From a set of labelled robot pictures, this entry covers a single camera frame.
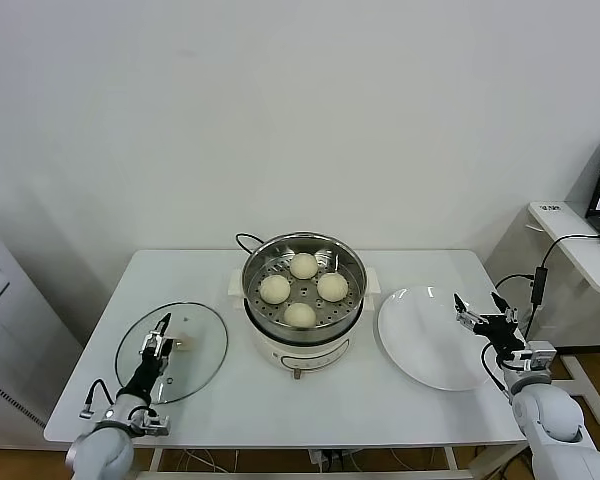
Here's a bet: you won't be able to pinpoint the round white plate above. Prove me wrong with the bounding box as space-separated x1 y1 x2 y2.
377 285 497 392

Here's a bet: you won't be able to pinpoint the white metal cabinet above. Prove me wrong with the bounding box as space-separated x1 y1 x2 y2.
0 216 84 454

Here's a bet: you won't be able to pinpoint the black laptop power adapter cable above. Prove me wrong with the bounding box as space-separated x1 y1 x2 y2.
494 233 600 341

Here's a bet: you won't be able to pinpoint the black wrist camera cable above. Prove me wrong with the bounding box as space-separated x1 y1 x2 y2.
78 378 117 420
480 341 512 400

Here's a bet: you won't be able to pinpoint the white power strip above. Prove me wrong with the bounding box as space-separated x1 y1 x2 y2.
308 449 350 473

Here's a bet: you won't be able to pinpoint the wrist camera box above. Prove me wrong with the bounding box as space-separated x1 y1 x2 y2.
511 340 557 372
128 413 173 440

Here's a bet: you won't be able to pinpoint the black cooker power cord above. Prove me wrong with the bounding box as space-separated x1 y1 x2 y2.
235 232 267 257

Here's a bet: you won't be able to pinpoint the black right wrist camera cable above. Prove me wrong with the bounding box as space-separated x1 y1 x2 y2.
480 341 512 400

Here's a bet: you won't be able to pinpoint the black left wrist camera cable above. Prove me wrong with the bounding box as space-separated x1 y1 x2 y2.
78 378 117 420

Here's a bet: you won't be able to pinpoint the white steamed baozi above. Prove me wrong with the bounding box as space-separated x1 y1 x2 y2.
259 274 292 305
283 301 317 330
316 272 350 303
289 252 320 280

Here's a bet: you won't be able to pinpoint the white metal table frame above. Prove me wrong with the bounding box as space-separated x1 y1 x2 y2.
79 444 476 480

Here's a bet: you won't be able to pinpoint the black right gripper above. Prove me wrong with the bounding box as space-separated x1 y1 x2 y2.
452 291 527 357

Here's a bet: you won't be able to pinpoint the white side desk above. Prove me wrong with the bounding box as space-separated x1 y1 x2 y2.
483 200 600 427

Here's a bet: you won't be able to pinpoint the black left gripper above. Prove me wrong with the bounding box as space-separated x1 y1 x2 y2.
123 312 175 402

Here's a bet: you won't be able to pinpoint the perforated steel steamer basket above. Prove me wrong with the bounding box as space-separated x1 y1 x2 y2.
228 231 382 342

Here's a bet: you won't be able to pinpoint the round glass pot lid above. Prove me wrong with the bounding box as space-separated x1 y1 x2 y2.
115 300 230 405

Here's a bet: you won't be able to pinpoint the thin cables under table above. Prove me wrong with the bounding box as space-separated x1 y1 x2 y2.
388 449 449 474
177 449 242 474

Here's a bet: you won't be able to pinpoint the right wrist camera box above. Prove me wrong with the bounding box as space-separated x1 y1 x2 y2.
511 340 557 372

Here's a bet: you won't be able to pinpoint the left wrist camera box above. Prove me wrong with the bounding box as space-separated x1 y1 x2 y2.
128 413 173 440

